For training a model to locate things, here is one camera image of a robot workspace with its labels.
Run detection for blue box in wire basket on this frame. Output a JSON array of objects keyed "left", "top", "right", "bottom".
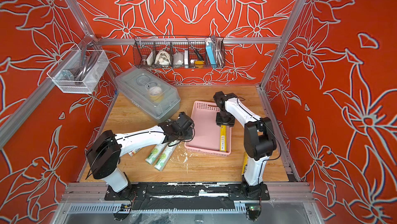
[{"left": 205, "top": 38, "right": 217, "bottom": 68}]

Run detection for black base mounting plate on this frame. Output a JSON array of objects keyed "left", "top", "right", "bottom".
[{"left": 104, "top": 182, "right": 270, "bottom": 201}]

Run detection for pink plastic basket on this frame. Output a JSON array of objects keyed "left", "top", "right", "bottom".
[{"left": 185, "top": 101, "right": 232, "bottom": 157}]

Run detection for clear plastic storage box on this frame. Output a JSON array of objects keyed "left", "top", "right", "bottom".
[{"left": 115, "top": 67, "right": 181, "bottom": 123}]

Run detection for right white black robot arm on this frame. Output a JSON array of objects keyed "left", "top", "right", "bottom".
[{"left": 214, "top": 91, "right": 278, "bottom": 198}]

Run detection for green wrap roll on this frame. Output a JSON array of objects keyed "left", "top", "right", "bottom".
[
  {"left": 154, "top": 141, "right": 179, "bottom": 171},
  {"left": 145, "top": 143, "right": 167, "bottom": 165}
]

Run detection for white cloth in wire basket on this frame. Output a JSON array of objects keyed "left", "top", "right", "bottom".
[{"left": 155, "top": 50, "right": 171, "bottom": 66}]

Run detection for clear wall bin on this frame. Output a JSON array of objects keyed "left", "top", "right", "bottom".
[{"left": 47, "top": 45, "right": 109, "bottom": 94}]

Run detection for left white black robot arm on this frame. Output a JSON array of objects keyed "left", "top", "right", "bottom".
[{"left": 86, "top": 112, "right": 194, "bottom": 193}]

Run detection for yellow wrap roll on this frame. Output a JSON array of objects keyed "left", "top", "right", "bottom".
[
  {"left": 219, "top": 125, "right": 227, "bottom": 152},
  {"left": 241, "top": 153, "right": 249, "bottom": 175},
  {"left": 128, "top": 148, "right": 141, "bottom": 156}
]

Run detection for grey cables in bin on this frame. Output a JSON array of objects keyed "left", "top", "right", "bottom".
[{"left": 61, "top": 39, "right": 100, "bottom": 81}]

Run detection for tape roll on box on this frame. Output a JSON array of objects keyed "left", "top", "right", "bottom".
[{"left": 148, "top": 86, "right": 163, "bottom": 103}]

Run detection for black wire wall basket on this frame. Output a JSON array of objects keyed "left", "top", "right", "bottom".
[{"left": 133, "top": 35, "right": 226, "bottom": 69}]

